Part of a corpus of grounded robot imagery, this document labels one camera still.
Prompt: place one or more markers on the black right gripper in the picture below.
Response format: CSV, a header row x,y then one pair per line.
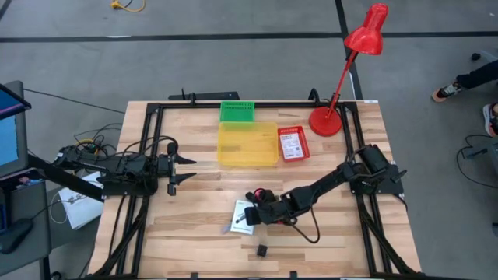
x,y
272,212

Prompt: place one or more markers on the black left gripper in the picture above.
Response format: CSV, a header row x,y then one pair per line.
x,y
172,171

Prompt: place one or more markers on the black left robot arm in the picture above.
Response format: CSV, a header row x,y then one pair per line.
x,y
128,167

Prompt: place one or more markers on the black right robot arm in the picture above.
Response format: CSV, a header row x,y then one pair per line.
x,y
330,179

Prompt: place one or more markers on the yellow plastic bin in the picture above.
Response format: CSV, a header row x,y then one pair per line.
x,y
233,132

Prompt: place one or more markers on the red plastic bin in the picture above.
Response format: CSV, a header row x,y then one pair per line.
x,y
306,144

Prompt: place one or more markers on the green plastic bin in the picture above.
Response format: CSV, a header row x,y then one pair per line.
x,y
237,110

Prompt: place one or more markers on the black flat bar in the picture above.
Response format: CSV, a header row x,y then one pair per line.
x,y
218,95

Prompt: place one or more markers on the red desk lamp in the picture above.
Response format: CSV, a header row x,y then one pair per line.
x,y
326,121

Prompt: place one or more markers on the white paper sheet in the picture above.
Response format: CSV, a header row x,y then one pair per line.
x,y
83,214

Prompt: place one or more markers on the black diagonal support beam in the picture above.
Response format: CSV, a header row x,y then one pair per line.
x,y
66,179

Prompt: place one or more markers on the grey side table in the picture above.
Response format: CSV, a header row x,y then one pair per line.
x,y
35,210

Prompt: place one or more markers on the computer monitor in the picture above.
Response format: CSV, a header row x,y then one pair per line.
x,y
8,144

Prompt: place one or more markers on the black computer mouse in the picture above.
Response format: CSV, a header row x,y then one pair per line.
x,y
15,235

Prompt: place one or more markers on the grey floor device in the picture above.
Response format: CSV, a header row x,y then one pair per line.
x,y
488,149

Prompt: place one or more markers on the person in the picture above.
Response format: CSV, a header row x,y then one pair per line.
x,y
478,74

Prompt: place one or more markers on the black USB wall charger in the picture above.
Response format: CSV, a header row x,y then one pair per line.
x,y
262,250

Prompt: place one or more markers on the black metal table frame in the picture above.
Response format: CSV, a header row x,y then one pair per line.
x,y
249,105

